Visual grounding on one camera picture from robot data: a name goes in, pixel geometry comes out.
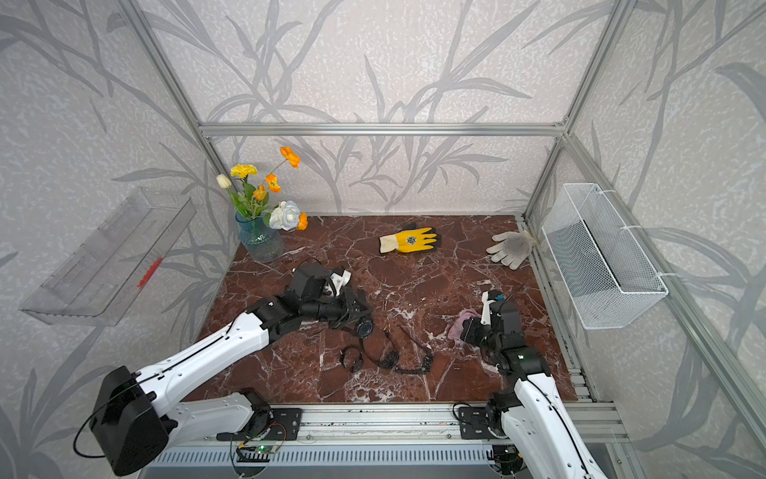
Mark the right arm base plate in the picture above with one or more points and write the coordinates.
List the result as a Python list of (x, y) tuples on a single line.
[(474, 422)]

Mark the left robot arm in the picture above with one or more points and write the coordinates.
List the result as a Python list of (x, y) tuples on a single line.
[(138, 415)]

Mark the artificial flower bouquet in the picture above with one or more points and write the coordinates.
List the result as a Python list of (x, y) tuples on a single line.
[(252, 201)]

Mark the left circuit board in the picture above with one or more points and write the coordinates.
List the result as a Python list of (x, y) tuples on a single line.
[(255, 453)]

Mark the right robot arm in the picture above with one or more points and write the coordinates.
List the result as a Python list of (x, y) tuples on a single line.
[(530, 411)]

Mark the blue glass vase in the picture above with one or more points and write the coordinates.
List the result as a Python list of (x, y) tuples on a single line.
[(261, 242)]

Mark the right circuit board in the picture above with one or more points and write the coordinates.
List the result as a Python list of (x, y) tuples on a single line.
[(506, 460)]

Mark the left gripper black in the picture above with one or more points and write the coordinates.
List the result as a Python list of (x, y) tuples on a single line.
[(349, 314)]

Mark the white wire mesh basket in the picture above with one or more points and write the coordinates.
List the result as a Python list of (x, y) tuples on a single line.
[(608, 275)]

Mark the clear plastic wall tray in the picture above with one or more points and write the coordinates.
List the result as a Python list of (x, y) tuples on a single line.
[(96, 286)]

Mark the yellow black work glove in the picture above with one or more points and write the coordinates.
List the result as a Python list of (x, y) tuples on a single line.
[(409, 241)]

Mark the aluminium front rail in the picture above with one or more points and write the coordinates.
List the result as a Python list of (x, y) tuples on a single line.
[(328, 424)]

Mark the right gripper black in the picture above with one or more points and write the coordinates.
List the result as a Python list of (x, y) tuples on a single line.
[(471, 325)]

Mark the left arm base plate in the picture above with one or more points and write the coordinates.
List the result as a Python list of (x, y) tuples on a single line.
[(280, 424)]

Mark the pink fluffy cloth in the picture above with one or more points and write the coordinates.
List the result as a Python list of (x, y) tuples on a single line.
[(457, 328)]

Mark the circuit board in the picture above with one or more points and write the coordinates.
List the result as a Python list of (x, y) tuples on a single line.
[(506, 460), (255, 453)]

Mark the white knit glove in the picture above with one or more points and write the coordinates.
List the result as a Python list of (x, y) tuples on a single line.
[(511, 249)]

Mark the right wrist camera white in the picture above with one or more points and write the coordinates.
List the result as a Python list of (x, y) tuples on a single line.
[(488, 298)]

